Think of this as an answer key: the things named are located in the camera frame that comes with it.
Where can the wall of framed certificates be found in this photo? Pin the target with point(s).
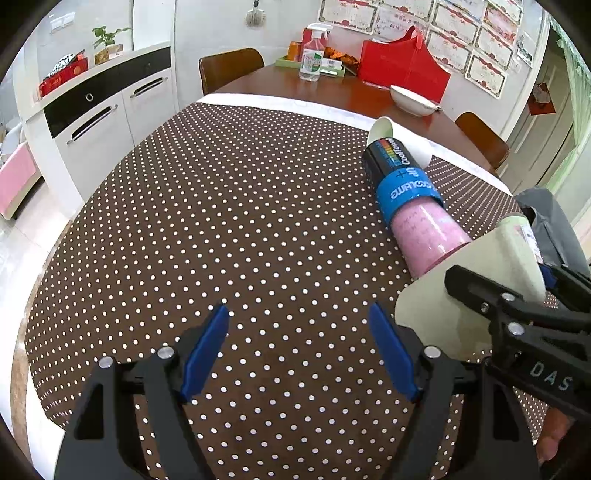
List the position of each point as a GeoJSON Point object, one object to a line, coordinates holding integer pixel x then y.
{"type": "Point", "coordinates": [461, 27]}

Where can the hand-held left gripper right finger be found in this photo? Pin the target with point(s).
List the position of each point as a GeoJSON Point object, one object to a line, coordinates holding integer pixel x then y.
{"type": "Point", "coordinates": [392, 355]}

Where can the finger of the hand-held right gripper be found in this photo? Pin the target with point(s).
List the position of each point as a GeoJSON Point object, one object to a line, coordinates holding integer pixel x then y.
{"type": "Point", "coordinates": [548, 277]}
{"type": "Point", "coordinates": [480, 288]}

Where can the orange snack packets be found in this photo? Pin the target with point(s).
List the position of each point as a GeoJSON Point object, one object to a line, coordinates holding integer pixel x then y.
{"type": "Point", "coordinates": [341, 57]}

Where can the pink upholstered furniture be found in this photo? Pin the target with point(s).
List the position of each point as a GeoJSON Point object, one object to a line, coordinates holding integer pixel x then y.
{"type": "Point", "coordinates": [16, 180]}

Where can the small red box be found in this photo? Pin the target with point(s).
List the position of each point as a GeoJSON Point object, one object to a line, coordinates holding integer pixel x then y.
{"type": "Point", "coordinates": [308, 37]}

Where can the clear spray bottle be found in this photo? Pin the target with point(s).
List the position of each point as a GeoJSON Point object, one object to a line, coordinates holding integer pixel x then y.
{"type": "Point", "coordinates": [311, 60]}

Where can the person's right hand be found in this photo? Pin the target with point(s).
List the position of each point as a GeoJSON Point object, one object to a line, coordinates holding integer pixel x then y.
{"type": "Point", "coordinates": [554, 431]}

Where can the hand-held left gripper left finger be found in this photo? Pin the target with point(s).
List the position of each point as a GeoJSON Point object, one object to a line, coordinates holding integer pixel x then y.
{"type": "Point", "coordinates": [207, 353]}

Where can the brown wooden chair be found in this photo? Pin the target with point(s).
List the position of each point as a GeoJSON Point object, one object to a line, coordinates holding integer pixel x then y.
{"type": "Point", "coordinates": [231, 69]}
{"type": "Point", "coordinates": [485, 138]}

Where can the red gift bag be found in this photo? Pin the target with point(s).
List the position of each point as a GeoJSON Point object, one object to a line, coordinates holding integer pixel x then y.
{"type": "Point", "coordinates": [397, 64]}

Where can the brown polka dot tablecloth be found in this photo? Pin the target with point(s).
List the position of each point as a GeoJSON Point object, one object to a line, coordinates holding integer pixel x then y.
{"type": "Point", "coordinates": [240, 221]}

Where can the cream paper cup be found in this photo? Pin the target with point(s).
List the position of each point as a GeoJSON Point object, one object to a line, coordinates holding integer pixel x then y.
{"type": "Point", "coordinates": [485, 258]}

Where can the orange can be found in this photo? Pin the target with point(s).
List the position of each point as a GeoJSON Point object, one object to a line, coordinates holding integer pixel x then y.
{"type": "Point", "coordinates": [294, 50]}

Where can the green tray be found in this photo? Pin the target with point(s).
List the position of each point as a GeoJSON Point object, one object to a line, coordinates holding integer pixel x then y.
{"type": "Point", "coordinates": [286, 62]}

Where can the red door decoration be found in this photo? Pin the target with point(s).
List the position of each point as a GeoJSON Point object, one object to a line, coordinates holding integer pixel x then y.
{"type": "Point", "coordinates": [541, 99]}

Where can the wooden dining table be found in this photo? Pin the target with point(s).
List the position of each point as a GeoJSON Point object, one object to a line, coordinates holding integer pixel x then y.
{"type": "Point", "coordinates": [323, 92]}

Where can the white bowl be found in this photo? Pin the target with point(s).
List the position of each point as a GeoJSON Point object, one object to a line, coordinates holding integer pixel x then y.
{"type": "Point", "coordinates": [411, 101]}

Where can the green potted plant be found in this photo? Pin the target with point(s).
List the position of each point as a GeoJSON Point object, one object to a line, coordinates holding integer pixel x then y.
{"type": "Point", "coordinates": [108, 44]}

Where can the flat red gift box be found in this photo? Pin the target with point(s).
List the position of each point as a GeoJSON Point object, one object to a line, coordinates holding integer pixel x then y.
{"type": "Point", "coordinates": [62, 74]}

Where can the white paper cup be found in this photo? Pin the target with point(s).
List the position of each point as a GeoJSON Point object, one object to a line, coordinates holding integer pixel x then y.
{"type": "Point", "coordinates": [381, 131]}

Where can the white door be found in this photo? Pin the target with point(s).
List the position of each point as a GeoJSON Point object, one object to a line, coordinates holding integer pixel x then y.
{"type": "Point", "coordinates": [549, 138]}

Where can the white black cabinet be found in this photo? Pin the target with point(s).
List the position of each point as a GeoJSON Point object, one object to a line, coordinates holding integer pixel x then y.
{"type": "Point", "coordinates": [115, 106]}

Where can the white light switch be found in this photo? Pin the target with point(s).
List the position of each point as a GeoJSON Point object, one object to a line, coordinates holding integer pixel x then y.
{"type": "Point", "coordinates": [62, 22]}

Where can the pink black tube blue band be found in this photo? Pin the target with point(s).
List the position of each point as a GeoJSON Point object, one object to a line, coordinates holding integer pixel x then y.
{"type": "Point", "coordinates": [415, 203]}

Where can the grey hanging wall ornament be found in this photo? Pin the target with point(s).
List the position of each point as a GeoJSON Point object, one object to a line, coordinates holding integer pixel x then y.
{"type": "Point", "coordinates": [255, 16]}

